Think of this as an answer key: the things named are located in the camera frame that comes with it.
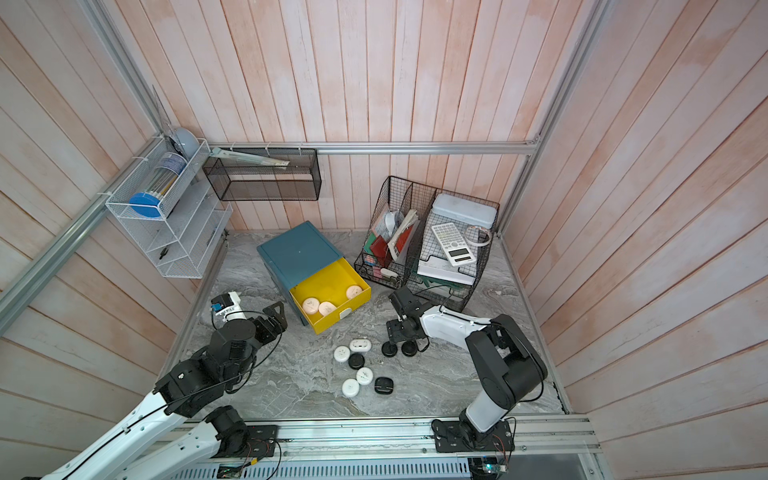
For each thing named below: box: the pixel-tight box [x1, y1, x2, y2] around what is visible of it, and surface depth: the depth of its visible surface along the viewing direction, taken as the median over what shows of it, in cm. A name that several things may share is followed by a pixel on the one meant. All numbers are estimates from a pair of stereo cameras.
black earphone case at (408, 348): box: [401, 341, 417, 357], surface depth 90 cm
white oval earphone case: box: [350, 338, 372, 352], surface depth 90 cm
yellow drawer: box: [289, 257, 372, 334], surface depth 84 cm
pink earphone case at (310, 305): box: [302, 297, 320, 315], surface depth 81 cm
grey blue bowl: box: [175, 127, 200, 160], surface depth 85 cm
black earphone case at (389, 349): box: [381, 341, 398, 358], surface depth 90 cm
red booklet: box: [370, 235, 392, 268], surface depth 109 cm
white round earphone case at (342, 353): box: [334, 346, 351, 362], surface depth 89 cm
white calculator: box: [431, 222, 477, 267], surface depth 89 cm
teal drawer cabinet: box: [257, 221, 344, 326], surface depth 87 cm
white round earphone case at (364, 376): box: [356, 367, 373, 385], surface depth 84 cm
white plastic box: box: [431, 193, 498, 229], surface depth 98 cm
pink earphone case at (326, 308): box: [318, 301, 337, 317], surface depth 80 cm
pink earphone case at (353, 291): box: [346, 285, 363, 299], surface depth 85 cm
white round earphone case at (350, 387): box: [341, 378, 360, 398], surface depth 82 cm
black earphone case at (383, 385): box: [374, 376, 394, 395], surface depth 83 cm
